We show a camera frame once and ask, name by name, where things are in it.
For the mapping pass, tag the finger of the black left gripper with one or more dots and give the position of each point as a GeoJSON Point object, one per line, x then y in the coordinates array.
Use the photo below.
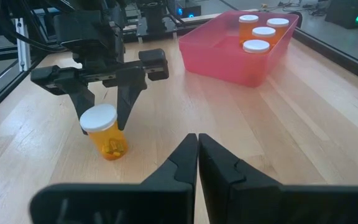
{"type": "Point", "coordinates": [129, 90]}
{"type": "Point", "coordinates": [81, 96]}

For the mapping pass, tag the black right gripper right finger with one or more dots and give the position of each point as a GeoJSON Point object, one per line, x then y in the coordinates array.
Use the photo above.
{"type": "Point", "coordinates": [259, 202]}

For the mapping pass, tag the silver aluminium post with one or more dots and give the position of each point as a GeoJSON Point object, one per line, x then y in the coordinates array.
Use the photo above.
{"type": "Point", "coordinates": [22, 43]}

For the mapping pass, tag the pink plastic basket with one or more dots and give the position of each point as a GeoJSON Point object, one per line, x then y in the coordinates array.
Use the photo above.
{"type": "Point", "coordinates": [216, 59]}

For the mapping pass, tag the orange pill bottle white cap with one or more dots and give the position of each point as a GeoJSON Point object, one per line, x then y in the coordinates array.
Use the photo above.
{"type": "Point", "coordinates": [107, 140]}
{"type": "Point", "coordinates": [278, 22]}
{"type": "Point", "coordinates": [263, 31]}
{"type": "Point", "coordinates": [256, 46]}
{"type": "Point", "coordinates": [248, 19]}

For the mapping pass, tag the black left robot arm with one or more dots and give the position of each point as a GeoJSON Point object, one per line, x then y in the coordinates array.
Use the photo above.
{"type": "Point", "coordinates": [89, 4]}

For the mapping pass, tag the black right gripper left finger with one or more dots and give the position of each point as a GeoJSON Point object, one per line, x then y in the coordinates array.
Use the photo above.
{"type": "Point", "coordinates": [135, 202]}

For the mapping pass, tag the black computer green lights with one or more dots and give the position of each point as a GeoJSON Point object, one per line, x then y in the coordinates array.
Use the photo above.
{"type": "Point", "coordinates": [350, 12]}

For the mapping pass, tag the black box blue lights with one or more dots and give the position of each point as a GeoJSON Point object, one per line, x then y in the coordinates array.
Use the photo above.
{"type": "Point", "coordinates": [186, 9]}

